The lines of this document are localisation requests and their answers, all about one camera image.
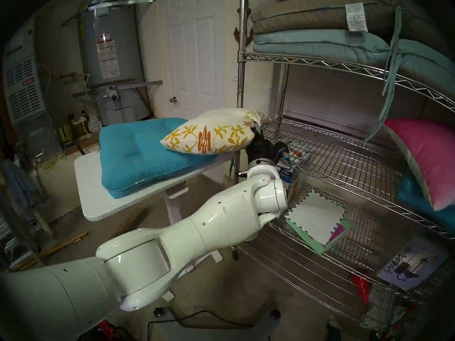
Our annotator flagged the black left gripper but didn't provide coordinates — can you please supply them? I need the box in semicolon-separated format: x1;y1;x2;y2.
245;125;280;164

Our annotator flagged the cream floral print cushion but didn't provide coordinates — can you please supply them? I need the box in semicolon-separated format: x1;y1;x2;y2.
161;108;272;155

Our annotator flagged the pink white ombre cushion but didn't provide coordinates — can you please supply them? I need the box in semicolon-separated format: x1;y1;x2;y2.
384;118;455;211

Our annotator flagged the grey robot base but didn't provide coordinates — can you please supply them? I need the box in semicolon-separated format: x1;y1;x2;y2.
149;308;285;341

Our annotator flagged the light blue bench cushion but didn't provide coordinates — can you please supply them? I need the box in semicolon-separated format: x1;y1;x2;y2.
252;5;455;142

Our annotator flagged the teal flat seat cushion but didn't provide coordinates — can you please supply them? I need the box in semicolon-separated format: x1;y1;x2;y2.
99;117;235;199

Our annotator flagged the olive brown bench cushion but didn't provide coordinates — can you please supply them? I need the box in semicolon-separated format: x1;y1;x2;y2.
251;0;448;49

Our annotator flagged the teal tufted cushion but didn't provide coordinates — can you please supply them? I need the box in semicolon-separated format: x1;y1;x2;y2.
397;163;455;223

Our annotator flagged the utility pump cardboard box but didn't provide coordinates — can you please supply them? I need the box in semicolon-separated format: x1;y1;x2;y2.
275;141;310;206

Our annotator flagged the white panel door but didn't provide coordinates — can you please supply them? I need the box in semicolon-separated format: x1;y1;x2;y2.
162;0;226;120

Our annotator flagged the white zigzag edged sheet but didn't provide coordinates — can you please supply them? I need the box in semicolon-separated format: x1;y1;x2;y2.
286;189;347;245

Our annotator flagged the green foam sheet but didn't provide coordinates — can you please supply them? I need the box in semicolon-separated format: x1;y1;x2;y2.
284;218;354;255

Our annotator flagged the pink foam sheet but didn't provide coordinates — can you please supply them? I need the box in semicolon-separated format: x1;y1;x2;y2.
327;221;347;245

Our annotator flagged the brown wooden board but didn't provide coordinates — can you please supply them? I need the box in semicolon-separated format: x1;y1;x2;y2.
112;206;148;238

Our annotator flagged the grey water heater tank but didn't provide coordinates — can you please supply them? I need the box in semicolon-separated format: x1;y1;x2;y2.
76;0;146;126

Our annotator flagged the white rolling overbed table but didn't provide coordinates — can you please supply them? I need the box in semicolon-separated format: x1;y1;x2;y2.
74;150;236;302

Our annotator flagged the red plastic cone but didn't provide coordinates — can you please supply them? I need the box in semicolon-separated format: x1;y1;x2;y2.
352;273;371;304

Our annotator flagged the LED lamp product box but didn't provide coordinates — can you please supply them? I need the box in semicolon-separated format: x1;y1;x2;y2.
377;237;448;291

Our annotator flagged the blue white floor object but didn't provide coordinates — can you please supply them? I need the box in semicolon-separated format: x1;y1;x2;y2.
325;315;342;341

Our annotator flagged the wooden stick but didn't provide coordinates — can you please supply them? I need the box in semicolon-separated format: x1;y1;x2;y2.
14;232;89;270

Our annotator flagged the grey furnace unit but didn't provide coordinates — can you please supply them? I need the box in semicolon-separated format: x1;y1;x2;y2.
2;17;63;156

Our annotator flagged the blue hanging cloth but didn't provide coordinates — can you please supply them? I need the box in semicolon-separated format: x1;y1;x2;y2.
4;160;36;209

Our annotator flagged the grey metal ladder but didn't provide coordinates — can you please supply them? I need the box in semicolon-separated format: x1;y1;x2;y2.
0;202;39;270

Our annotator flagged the chrome wire shelving rack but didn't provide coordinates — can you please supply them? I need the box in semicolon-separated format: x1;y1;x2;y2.
231;0;455;332

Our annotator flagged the brown anchor wall decoration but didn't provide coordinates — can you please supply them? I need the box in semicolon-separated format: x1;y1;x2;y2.
233;8;253;46

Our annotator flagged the black power cable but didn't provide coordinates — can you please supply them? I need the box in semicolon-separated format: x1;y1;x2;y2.
148;310;256;341

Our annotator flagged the red black cable clamp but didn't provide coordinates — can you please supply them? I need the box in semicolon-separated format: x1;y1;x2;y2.
95;319;116;341

